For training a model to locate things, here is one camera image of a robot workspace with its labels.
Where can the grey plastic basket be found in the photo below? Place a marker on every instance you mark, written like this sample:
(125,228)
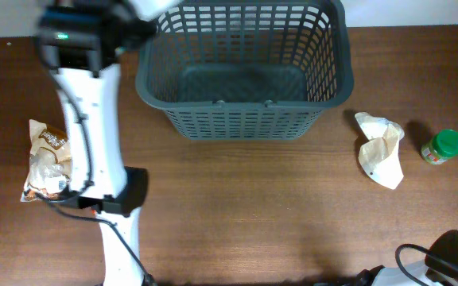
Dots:
(247,70)

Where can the brown white snack bag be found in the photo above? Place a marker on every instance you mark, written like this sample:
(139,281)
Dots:
(50,163)

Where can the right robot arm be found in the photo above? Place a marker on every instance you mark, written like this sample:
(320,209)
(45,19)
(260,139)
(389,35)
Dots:
(416,265)

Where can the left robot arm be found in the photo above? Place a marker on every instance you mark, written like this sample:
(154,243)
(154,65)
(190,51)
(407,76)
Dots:
(79,44)

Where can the crumpled beige paper bag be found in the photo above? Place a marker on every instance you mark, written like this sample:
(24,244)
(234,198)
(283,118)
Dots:
(379,156)

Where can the green lid jar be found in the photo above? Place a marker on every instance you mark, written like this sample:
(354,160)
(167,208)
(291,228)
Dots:
(442,147)

